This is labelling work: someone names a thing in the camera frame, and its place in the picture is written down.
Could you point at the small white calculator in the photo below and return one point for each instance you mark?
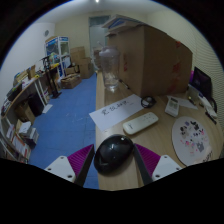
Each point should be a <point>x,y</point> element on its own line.
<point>172,106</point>

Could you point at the blue white glass cabinet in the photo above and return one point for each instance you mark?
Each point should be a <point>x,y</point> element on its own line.
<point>56,50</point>

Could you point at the large cardboard box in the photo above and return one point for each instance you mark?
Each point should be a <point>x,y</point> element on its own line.
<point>156,60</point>

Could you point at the grey door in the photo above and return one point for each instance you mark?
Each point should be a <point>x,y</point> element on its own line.
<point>97,33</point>

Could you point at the black computer mouse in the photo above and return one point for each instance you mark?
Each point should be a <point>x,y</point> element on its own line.
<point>113,153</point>

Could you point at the plain white paper sheet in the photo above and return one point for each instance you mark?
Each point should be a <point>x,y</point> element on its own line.
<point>187,104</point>

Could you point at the stacked cardboard boxes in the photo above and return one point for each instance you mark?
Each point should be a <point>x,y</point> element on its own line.
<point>82,61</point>

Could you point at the wooden desk with clutter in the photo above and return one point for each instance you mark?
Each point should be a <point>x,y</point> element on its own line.
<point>25,87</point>

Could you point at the round white printed mouse pad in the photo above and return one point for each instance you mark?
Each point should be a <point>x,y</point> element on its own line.
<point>192,140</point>

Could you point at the round wall clock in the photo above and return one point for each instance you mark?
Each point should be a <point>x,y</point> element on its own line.
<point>46,33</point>

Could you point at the brown cardboard box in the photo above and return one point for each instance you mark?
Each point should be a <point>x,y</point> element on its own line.
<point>23,111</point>

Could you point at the black metal stand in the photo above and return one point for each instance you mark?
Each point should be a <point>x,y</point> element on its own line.
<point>51,81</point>

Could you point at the white paper sheet with writing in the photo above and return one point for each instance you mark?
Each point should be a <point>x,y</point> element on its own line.
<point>115,111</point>

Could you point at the shelf unit with books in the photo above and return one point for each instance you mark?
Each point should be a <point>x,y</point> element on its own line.
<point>15,138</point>

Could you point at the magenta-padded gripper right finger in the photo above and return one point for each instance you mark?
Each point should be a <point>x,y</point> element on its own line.
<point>163,166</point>

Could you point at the black bin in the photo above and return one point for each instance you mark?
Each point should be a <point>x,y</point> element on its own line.
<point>35,104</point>

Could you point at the ceiling light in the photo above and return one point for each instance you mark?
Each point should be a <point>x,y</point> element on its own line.
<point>97,1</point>

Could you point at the open cardboard box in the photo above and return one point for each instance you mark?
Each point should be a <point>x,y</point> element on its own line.
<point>70,81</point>

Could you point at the white remote control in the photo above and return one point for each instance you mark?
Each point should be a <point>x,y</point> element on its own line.
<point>140,123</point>

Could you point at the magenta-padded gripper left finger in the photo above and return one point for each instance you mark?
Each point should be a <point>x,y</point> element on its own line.
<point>63,166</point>

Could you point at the dark screen monitor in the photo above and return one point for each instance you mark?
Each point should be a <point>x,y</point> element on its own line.
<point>201,83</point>

